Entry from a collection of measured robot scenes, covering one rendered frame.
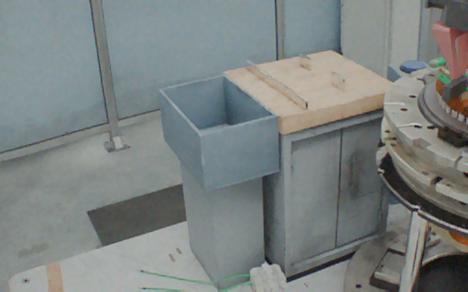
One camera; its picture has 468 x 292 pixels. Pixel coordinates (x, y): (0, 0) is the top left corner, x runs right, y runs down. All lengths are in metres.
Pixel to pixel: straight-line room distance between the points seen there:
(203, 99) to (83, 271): 0.35
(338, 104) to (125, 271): 0.44
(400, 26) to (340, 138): 2.23
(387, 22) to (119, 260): 2.27
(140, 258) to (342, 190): 0.35
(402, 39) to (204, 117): 2.25
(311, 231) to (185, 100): 0.27
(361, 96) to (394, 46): 2.23
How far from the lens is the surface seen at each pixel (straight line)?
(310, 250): 0.89
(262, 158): 0.75
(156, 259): 0.96
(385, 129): 0.72
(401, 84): 0.77
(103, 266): 0.97
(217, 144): 0.71
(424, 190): 0.66
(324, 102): 0.77
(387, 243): 0.95
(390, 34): 3.00
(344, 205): 0.88
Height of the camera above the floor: 1.38
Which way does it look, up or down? 28 degrees down
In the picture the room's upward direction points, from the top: 4 degrees counter-clockwise
